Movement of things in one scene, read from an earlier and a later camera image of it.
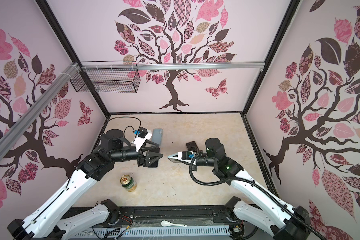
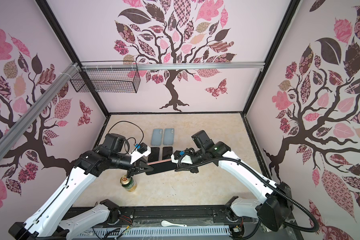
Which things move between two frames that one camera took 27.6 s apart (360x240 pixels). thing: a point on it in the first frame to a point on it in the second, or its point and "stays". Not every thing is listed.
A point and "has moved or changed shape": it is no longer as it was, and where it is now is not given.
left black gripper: [145, 160] to [137, 170]
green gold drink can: [128, 183] stays
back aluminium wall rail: [173, 66] stays
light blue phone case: [157, 136] stays
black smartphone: [192, 146] to [161, 166]
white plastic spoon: [166, 223] stays
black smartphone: [156, 164] stays
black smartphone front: [177, 157] has moved or changed shape
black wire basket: [124, 80] stays
